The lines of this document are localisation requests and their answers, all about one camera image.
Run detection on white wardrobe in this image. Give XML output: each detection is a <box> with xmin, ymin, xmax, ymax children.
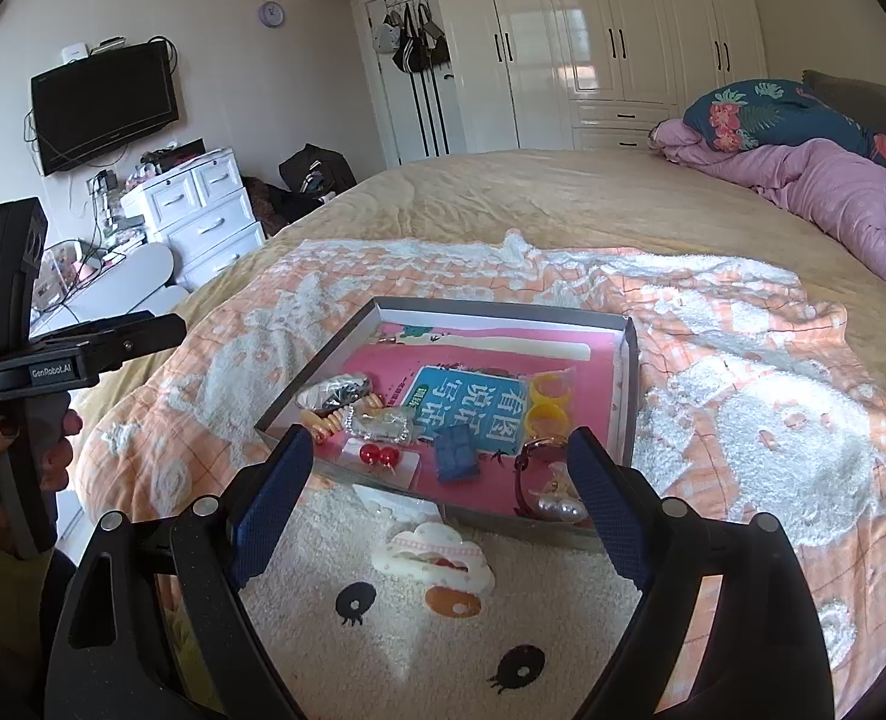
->
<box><xmin>309</xmin><ymin>0</ymin><xmax>771</xmax><ymax>156</ymax></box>

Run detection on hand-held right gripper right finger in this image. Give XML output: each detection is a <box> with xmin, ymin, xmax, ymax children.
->
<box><xmin>567</xmin><ymin>426</ymin><xmax>842</xmax><ymax>720</ymax></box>

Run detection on blue floral pillow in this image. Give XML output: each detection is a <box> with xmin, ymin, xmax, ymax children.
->
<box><xmin>684</xmin><ymin>79</ymin><xmax>886</xmax><ymax>167</ymax></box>

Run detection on grey cardboard box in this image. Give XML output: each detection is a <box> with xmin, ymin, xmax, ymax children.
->
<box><xmin>254</xmin><ymin>297</ymin><xmax>640</xmax><ymax>542</ymax></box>

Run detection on black bag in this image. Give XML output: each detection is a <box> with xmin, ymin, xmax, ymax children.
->
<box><xmin>277</xmin><ymin>142</ymin><xmax>358</xmax><ymax>200</ymax></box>

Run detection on yellow bracelet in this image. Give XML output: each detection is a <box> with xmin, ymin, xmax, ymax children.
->
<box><xmin>526</xmin><ymin>402</ymin><xmax>571</xmax><ymax>437</ymax></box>
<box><xmin>528</xmin><ymin>372</ymin><xmax>571</xmax><ymax>404</ymax></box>

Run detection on orange spotted hair clip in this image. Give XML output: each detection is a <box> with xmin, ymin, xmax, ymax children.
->
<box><xmin>423</xmin><ymin>583</ymin><xmax>483</xmax><ymax>620</ymax></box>

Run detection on white card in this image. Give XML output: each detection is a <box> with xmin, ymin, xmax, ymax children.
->
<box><xmin>351</xmin><ymin>483</ymin><xmax>442</xmax><ymax>527</ymax></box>

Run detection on pink book with blue label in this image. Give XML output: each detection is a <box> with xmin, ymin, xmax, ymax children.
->
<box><xmin>336</xmin><ymin>321</ymin><xmax>625</xmax><ymax>520</ymax></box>

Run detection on person's left forearm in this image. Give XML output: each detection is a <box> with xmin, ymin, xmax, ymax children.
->
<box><xmin>0</xmin><ymin>496</ymin><xmax>60</xmax><ymax>720</ymax></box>

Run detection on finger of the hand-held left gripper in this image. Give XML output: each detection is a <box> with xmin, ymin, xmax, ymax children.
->
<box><xmin>85</xmin><ymin>313</ymin><xmax>188</xmax><ymax>392</ymax></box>

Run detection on black wall television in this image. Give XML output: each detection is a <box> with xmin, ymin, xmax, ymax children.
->
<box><xmin>29</xmin><ymin>41</ymin><xmax>182</xmax><ymax>178</ymax></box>

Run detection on pink quilt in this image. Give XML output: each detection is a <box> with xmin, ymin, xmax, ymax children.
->
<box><xmin>649</xmin><ymin>118</ymin><xmax>886</xmax><ymax>308</ymax></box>

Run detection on small blue box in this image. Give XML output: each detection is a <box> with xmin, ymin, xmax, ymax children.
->
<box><xmin>433</xmin><ymin>425</ymin><xmax>482</xmax><ymax>485</ymax></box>

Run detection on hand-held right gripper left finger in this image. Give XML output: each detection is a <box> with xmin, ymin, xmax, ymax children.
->
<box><xmin>45</xmin><ymin>424</ymin><xmax>315</xmax><ymax>720</ymax></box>

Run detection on dark clothes pile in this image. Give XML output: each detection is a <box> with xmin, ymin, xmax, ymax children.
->
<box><xmin>241</xmin><ymin>175</ymin><xmax>295</xmax><ymax>242</ymax></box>

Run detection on bed with beige sheet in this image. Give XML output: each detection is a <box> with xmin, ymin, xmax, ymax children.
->
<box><xmin>75</xmin><ymin>146</ymin><xmax>886</xmax><ymax>720</ymax></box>

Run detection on red ball earrings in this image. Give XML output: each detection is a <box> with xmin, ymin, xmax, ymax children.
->
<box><xmin>336</xmin><ymin>441</ymin><xmax>422</xmax><ymax>490</ymax></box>

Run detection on white cloud hair clip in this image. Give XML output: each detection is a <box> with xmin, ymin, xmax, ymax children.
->
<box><xmin>371</xmin><ymin>521</ymin><xmax>496</xmax><ymax>594</ymax></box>

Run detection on bags hanging on door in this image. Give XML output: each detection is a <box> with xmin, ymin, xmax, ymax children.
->
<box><xmin>371</xmin><ymin>3</ymin><xmax>453</xmax><ymax>77</ymax></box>

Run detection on white drawer cabinet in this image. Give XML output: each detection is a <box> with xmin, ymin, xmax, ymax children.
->
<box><xmin>119</xmin><ymin>145</ymin><xmax>268</xmax><ymax>290</ymax></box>

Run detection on grey headboard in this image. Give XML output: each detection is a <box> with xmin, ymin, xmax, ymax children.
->
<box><xmin>801</xmin><ymin>69</ymin><xmax>886</xmax><ymax>167</ymax></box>

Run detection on orange and white printed blanket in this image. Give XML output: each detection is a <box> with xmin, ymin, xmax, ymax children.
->
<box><xmin>75</xmin><ymin>232</ymin><xmax>886</xmax><ymax>720</ymax></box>

